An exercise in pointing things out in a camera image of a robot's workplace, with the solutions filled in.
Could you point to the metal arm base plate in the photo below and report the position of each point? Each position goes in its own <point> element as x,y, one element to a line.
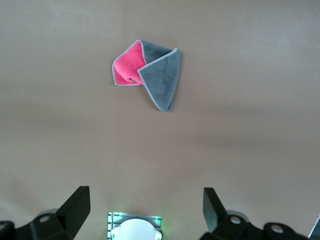
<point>115,218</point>

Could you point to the pink and grey microfibre towel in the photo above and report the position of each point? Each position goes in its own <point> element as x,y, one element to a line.
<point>162,77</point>

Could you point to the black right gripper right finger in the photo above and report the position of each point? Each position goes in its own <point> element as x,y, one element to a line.
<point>215,215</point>

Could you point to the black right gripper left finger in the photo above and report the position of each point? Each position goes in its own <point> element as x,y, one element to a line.
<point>72,212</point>

